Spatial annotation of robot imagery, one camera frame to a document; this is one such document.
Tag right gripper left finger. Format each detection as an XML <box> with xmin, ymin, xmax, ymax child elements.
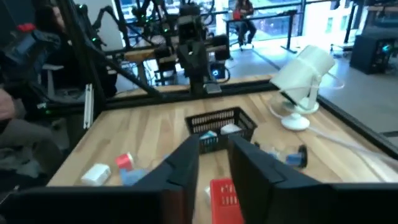
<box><xmin>0</xmin><ymin>134</ymin><xmax>200</xmax><ymax>224</ymax></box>

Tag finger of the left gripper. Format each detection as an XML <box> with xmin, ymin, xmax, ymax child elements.
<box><xmin>188</xmin><ymin>76</ymin><xmax>199</xmax><ymax>96</ymax></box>
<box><xmin>198</xmin><ymin>76</ymin><xmax>208</xmax><ymax>96</ymax></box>

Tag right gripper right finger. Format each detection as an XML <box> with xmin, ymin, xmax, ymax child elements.
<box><xmin>228</xmin><ymin>135</ymin><xmax>398</xmax><ymax>224</ymax></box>

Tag white wall charger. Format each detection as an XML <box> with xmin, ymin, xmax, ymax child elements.
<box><xmin>204</xmin><ymin>82</ymin><xmax>223</xmax><ymax>95</ymax></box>
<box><xmin>220</xmin><ymin>123</ymin><xmax>243</xmax><ymax>135</ymax></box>
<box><xmin>80</xmin><ymin>163</ymin><xmax>112</xmax><ymax>187</ymax></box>

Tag light blue round disc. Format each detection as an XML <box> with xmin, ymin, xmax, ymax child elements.
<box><xmin>119</xmin><ymin>167</ymin><xmax>150</xmax><ymax>187</ymax></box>

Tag teal wall charger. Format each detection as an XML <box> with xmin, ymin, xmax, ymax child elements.
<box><xmin>199</xmin><ymin>130</ymin><xmax>218</xmax><ymax>141</ymax></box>

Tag black plastic basket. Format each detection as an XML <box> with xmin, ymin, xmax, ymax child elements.
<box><xmin>185</xmin><ymin>106</ymin><xmax>258</xmax><ymax>155</ymax></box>

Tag blue sand timer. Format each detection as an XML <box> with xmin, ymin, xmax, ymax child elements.
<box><xmin>253</xmin><ymin>141</ymin><xmax>308</xmax><ymax>169</ymax></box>

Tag person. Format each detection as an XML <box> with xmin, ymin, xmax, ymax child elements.
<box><xmin>233</xmin><ymin>0</ymin><xmax>258</xmax><ymax>52</ymax></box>
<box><xmin>0</xmin><ymin>2</ymin><xmax>119</xmax><ymax>187</ymax></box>

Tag red plastic basket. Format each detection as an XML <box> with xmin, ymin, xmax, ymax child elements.
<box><xmin>210</xmin><ymin>178</ymin><xmax>246</xmax><ymax>224</ymax></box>

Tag white round puck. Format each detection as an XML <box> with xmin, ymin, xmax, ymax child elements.
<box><xmin>280</xmin><ymin>113</ymin><xmax>311</xmax><ymax>131</ymax></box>

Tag black standing desk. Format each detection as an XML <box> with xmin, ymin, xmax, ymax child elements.
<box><xmin>225</xmin><ymin>9</ymin><xmax>304</xmax><ymax>54</ymax></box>

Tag person's hand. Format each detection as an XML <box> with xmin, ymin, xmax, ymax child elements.
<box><xmin>0</xmin><ymin>88</ymin><xmax>18</xmax><ymax>123</ymax></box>

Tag black computer case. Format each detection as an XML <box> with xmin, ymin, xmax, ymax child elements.
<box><xmin>349</xmin><ymin>33</ymin><xmax>398</xmax><ymax>75</ymax></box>

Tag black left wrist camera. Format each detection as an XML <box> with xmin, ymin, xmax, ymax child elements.
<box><xmin>177</xmin><ymin>14</ymin><xmax>203</xmax><ymax>42</ymax></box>

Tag black aluminium frame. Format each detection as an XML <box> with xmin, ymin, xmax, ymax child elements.
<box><xmin>55</xmin><ymin>0</ymin><xmax>398</xmax><ymax>159</ymax></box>

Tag long white cable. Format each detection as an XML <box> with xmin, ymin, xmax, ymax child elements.
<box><xmin>306</xmin><ymin>126</ymin><xmax>398</xmax><ymax>183</ymax></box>

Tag white bracket strip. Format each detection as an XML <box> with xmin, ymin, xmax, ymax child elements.
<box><xmin>83</xmin><ymin>83</ymin><xmax>95</xmax><ymax>130</ymax></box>

